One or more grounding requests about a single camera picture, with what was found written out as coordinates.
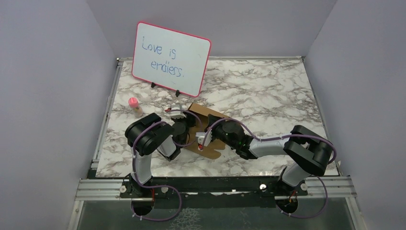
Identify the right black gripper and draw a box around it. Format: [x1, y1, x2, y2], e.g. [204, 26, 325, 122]
[204, 114, 237, 150]

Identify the brown cardboard box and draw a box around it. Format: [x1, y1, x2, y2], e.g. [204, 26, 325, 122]
[186, 103, 227, 160]

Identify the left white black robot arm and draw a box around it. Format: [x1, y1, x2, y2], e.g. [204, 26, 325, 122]
[124, 110, 202, 197]

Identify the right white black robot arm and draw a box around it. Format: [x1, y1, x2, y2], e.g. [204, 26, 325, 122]
[195, 115, 337, 195]

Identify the pink capped small bottle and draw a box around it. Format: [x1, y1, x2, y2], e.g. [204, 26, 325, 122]
[128, 97, 143, 117]

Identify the pink framed whiteboard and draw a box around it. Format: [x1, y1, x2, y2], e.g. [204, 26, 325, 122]
[131, 22, 212, 97]

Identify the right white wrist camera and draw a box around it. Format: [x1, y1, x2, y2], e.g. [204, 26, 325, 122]
[195, 132, 210, 151]

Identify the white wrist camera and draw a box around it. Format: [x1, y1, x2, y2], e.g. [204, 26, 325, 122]
[195, 132, 210, 151]
[166, 104, 186, 120]

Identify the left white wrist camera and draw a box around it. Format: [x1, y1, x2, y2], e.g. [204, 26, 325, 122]
[166, 104, 186, 120]

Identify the aluminium front frame rail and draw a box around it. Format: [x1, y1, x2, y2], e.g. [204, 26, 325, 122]
[74, 176, 358, 202]

